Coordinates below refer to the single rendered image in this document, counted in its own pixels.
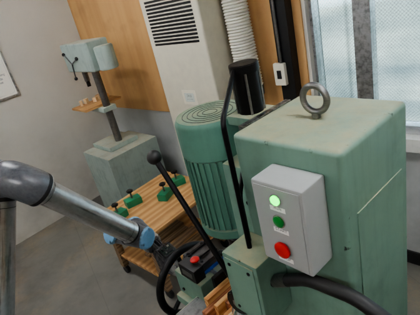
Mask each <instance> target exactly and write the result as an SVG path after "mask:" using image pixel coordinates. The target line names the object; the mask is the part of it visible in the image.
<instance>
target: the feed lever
mask: <svg viewBox="0 0 420 315"><path fill-rule="evenodd" d="M161 159H162V156H161V153H160V152H159V151H157V150H152V151H149V152H148V154H147V161H148V163H150V164H152V165H156V167H157V168H158V169H159V171H160V173H161V174H162V176H163V178H164V179H165V181H166V182H167V184H168V185H169V187H170V188H171V190H172V192H173V193H174V195H175V196H176V198H177V200H178V201H179V202H180V204H181V206H182V207H183V209H184V210H185V212H186V214H187V215H188V216H189V218H190V220H191V221H192V223H193V224H194V226H195V228H196V229H197V231H198V232H199V234H200V235H201V237H202V238H203V240H204V242H205V243H206V245H207V246H208V248H209V250H210V251H211V252H212V254H213V256H214V257H215V259H216V261H217V262H218V263H219V265H220V267H221V268H222V270H223V271H224V273H225V275H226V276H227V278H228V273H227V270H226V266H225V263H224V260H223V258H222V257H221V255H220V254H219V252H218V250H217V249H216V248H215V246H214V244H213V243H212V241H211V240H210V238H209V236H208V235H207V234H206V232H205V230H204V229H203V227H202V226H201V224H200V223H199V221H198V219H197V218H196V216H195V215H194V213H193V212H192V210H191V208H190V207H189V205H188V204H187V202H186V201H185V199H184V198H183V196H182V194H181V193H180V192H179V190H178V188H177V187H176V185H175V184H174V182H173V180H172V179H171V177H170V176H169V174H168V172H167V171H166V170H165V168H164V166H163V165H162V163H161ZM227 299H228V301H229V303H230V305H231V306H232V307H233V308H234V309H235V310H236V311H237V312H238V313H240V314H246V313H245V312H243V311H242V310H240V309H239V308H237V307H236V304H235V301H234V297H233V292H232V289H231V290H230V291H229V292H228V293H227Z"/></svg>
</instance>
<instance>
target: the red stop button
mask: <svg viewBox="0 0 420 315"><path fill-rule="evenodd" d="M274 248H275V251H276V252H277V254H278V255H279V256H280V257H282V258H284V259H287V258H289V257H290V255H291V252H290V250H289V248H288V247H287V246H286V245H285V244H284V243H282V242H277V243H276V244H275V245H274Z"/></svg>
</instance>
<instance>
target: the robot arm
mask: <svg viewBox="0 0 420 315"><path fill-rule="evenodd" d="M16 201H19V202H21V203H24V204H27V205H29V206H32V207H36V206H39V205H42V206H44V207H46V208H49V209H51V210H53V211H56V212H57V213H60V214H62V215H65V216H67V217H69V218H71V219H73V220H76V221H78V222H80V223H83V224H85V225H87V226H89V227H92V228H94V229H97V230H98V231H101V232H103V233H104V234H103V236H104V240H105V241H106V242H107V243H108V244H122V245H126V246H131V247H135V248H139V249H143V250H144V251H146V252H147V253H153V255H154V257H155V259H156V262H157V264H158V266H159V268H160V270H161V268H162V267H163V265H164V263H165V262H166V260H167V258H168V257H169V256H170V255H171V254H172V253H173V252H174V251H175V250H176V248H175V247H174V246H173V245H172V244H171V243H170V242H169V241H168V242H167V243H162V241H161V238H160V236H159V235H158V234H156V233H155V232H154V230H153V229H152V228H150V227H149V226H148V225H147V224H146V223H145V222H144V221H143V220H142V219H140V218H139V217H136V216H134V217H131V218H129V219H127V218H125V217H123V216H121V215H119V214H117V213H115V212H113V211H111V210H109V209H108V208H106V207H104V206H102V205H100V204H98V203H96V202H94V201H92V200H90V199H88V198H86V197H84V196H82V195H80V194H78V193H76V192H74V191H72V190H70V189H68V188H66V187H64V186H62V185H60V184H58V183H56V182H54V178H53V176H52V175H51V174H49V173H48V172H46V171H43V170H42V169H39V168H36V167H34V166H31V165H28V164H25V163H23V162H18V161H5V160H0V315H15V292H16ZM178 267H179V265H178V261H177V260H176V262H175V263H174V265H172V267H171V269H170V270H169V272H168V274H170V275H172V276H176V273H175V271H174V270H175V269H177V268H178Z"/></svg>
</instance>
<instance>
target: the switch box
mask: <svg viewBox="0 0 420 315"><path fill-rule="evenodd" d="M251 183H252V189H253V193H254V198H255V202H256V208H257V214H258V218H259V223H260V227H261V233H262V239H263V242H264V248H265V252H266V255H267V256H269V257H270V258H273V259H275V260H277V261H279V262H281V263H284V264H286V265H288V266H290V267H292V268H294V269H297V270H299V271H301V272H303V273H305V274H308V275H310V276H312V277H314V276H315V275H316V274H317V273H318V272H319V271H320V270H321V269H322V268H323V266H324V265H325V264H326V263H327V262H328V261H329V260H330V259H331V258H332V256H333V252H332V246H331V235H330V228H329V218H328V207H327V200H326V189H325V183H324V176H323V175H322V174H317V173H314V172H309V171H304V170H300V169H296V168H292V167H287V166H282V165H278V164H271V165H270V166H268V167H267V168H266V169H264V170H263V171H261V172H260V173H259V174H257V175H255V176H254V177H253V178H252V179H251ZM272 194H275V195H277V196H278V197H279V198H280V200H281V204H280V205H279V206H277V207H279V208H282V209H285V213H286V214H283V213H281V212H277V211H274V210H272V209H270V205H273V204H272V203H271V202H270V196H271V195H272ZM276 214H278V215H280V216H281V217H282V218H283V219H284V220H285V222H286V226H285V227H284V228H280V229H283V230H285V231H288V232H289V236H287V235H285V234H282V233H280V232H277V231H275V230H274V226H275V227H277V226H276V225H275V224H274V223H273V216H274V215H276ZM277 242H282V243H284V244H285V245H286V246H287V247H288V248H289V250H290V252H291V255H290V257H289V259H292V260H293V262H294V264H291V263H290V262H287V261H285V260H283V259H280V258H279V255H278V254H277V252H276V251H275V248H274V245H275V244H276V243H277Z"/></svg>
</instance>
